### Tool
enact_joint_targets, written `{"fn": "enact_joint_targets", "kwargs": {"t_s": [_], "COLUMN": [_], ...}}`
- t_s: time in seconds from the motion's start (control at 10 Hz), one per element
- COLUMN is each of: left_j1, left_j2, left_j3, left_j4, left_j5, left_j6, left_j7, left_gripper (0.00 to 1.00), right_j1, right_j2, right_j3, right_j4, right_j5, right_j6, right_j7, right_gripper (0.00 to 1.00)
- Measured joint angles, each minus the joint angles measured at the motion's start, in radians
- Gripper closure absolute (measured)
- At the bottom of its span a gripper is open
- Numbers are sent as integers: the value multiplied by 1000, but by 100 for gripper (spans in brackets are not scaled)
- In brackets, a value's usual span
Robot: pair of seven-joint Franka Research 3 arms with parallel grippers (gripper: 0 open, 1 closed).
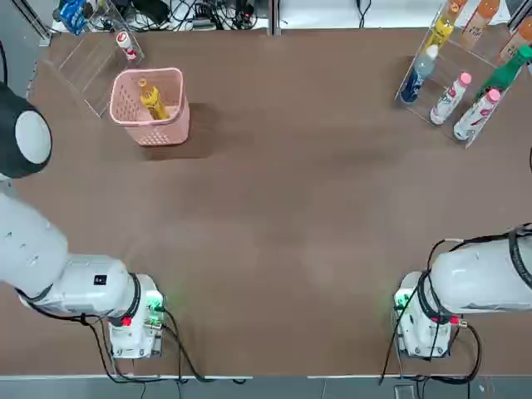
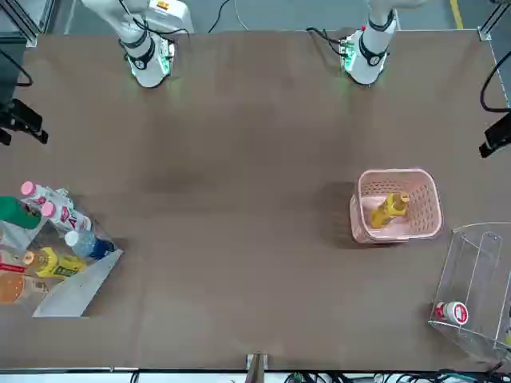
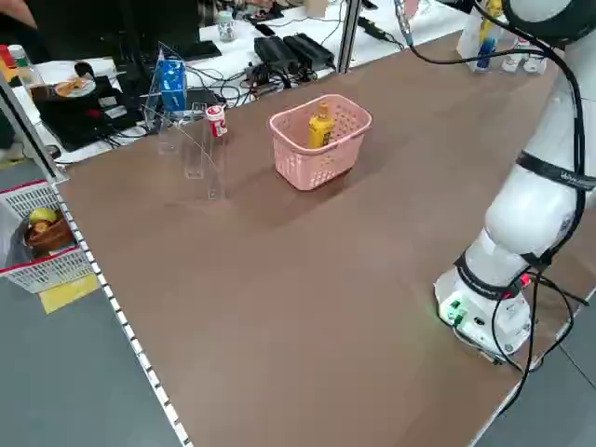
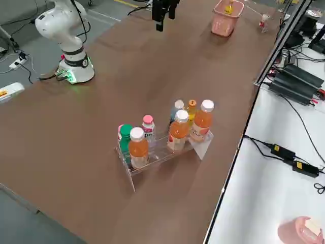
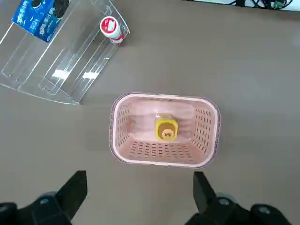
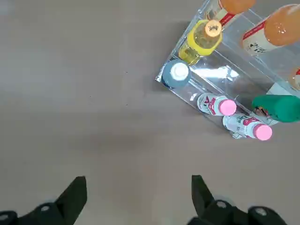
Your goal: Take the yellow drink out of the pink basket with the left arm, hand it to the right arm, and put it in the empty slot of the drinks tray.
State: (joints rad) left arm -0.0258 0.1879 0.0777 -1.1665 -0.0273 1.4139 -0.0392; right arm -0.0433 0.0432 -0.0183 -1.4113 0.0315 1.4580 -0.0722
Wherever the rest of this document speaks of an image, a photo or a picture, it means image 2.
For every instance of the pink perforated plastic basket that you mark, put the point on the pink perforated plastic basket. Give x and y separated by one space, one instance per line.
429 199

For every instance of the white bottle pink cap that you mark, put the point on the white bottle pink cap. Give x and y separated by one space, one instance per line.
28 187
64 217

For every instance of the aluminium camera bracket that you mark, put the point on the aluminium camera bracket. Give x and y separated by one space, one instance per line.
257 367

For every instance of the white control box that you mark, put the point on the white control box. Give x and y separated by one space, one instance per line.
175 16

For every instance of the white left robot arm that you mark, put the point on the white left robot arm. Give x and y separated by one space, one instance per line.
371 60

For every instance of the yellow tea bottle orange cap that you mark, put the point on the yellow tea bottle orange cap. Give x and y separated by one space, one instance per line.
56 265
385 213

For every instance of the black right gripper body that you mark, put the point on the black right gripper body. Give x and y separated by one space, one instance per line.
7 115

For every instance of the clear acrylic stepped drinks tray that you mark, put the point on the clear acrylic stepped drinks tray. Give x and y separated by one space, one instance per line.
80 287

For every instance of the green plastic bottle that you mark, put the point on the green plastic bottle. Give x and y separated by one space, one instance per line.
16 211

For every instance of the aluminium frame corner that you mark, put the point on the aluminium frame corner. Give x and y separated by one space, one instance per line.
493 24
24 24

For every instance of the clear acrylic divider shelf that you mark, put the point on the clear acrylic divider shelf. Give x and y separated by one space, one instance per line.
485 239

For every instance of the blue drink bottle white cap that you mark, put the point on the blue drink bottle white cap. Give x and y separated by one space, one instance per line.
85 244

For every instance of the small red white bottle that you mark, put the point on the small red white bottle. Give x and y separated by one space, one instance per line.
455 312

